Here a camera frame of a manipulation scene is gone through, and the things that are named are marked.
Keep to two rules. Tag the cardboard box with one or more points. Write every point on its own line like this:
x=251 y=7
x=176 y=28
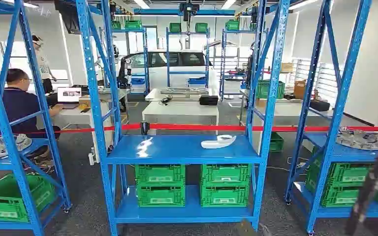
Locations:
x=300 y=89

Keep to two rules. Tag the white table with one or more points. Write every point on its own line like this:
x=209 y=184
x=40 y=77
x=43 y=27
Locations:
x=179 y=112

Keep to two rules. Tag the white desk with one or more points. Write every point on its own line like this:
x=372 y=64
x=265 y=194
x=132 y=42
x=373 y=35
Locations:
x=78 y=115

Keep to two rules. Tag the blue steel shelving rack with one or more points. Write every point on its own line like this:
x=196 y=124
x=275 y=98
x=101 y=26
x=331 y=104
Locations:
x=167 y=58
x=222 y=65
x=145 y=58
x=14 y=159
x=176 y=150
x=335 y=97

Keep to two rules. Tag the white car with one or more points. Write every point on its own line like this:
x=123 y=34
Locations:
x=182 y=73

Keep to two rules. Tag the open laptop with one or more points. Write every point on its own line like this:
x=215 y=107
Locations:
x=69 y=95

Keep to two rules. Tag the standing person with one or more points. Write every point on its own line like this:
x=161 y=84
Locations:
x=44 y=66

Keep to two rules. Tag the red barrier tape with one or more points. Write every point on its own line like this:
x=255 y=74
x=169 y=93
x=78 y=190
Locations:
x=192 y=127

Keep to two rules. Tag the white bottle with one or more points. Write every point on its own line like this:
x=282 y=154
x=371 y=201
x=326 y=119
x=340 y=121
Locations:
x=91 y=159

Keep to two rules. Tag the black overhead hoist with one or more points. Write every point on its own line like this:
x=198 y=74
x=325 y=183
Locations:
x=189 y=9

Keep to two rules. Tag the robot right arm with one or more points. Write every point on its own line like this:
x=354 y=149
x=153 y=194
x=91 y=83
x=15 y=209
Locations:
x=371 y=185

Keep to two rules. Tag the black box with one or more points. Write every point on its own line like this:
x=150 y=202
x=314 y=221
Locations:
x=208 y=100

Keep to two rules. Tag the seated person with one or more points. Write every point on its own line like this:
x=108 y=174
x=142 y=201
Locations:
x=17 y=104

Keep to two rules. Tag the white plastic car part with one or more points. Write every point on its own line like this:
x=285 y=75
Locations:
x=213 y=144

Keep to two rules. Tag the grey work table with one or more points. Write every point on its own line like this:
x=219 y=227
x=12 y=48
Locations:
x=283 y=109

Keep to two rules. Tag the black bag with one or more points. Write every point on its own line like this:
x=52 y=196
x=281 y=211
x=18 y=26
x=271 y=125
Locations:
x=319 y=106

